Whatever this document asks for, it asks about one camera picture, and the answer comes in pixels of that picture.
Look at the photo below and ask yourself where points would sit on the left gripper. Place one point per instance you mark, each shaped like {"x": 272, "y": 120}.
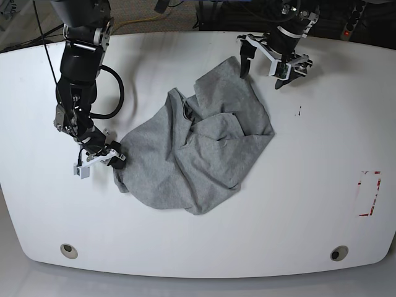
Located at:
{"x": 299, "y": 67}

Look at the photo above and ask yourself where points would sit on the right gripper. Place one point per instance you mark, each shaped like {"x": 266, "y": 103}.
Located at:
{"x": 95, "y": 144}

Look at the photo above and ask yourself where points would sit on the grey T-shirt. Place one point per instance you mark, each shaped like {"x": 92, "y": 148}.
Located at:
{"x": 194, "y": 153}

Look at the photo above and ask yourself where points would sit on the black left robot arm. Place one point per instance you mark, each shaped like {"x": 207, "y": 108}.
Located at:
{"x": 278, "y": 45}

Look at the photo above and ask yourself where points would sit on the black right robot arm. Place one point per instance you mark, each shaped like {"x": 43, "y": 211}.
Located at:
{"x": 87, "y": 30}

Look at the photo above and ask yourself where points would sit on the white power strip red light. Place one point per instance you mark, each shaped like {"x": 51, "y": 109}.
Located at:
{"x": 352, "y": 23}

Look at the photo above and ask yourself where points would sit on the left table grommet hole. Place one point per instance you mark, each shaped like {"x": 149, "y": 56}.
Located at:
{"x": 68, "y": 251}

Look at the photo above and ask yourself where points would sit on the table grommet hole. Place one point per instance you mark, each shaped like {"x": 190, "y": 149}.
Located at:
{"x": 68, "y": 251}
{"x": 339, "y": 253}

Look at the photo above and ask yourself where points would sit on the red tape rectangle marking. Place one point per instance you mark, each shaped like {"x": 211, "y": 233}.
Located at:
{"x": 367, "y": 193}

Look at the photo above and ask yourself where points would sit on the right table grommet hole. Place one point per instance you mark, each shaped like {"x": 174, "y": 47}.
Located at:
{"x": 339, "y": 253}

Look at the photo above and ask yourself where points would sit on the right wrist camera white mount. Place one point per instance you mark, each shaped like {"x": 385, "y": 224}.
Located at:
{"x": 82, "y": 168}

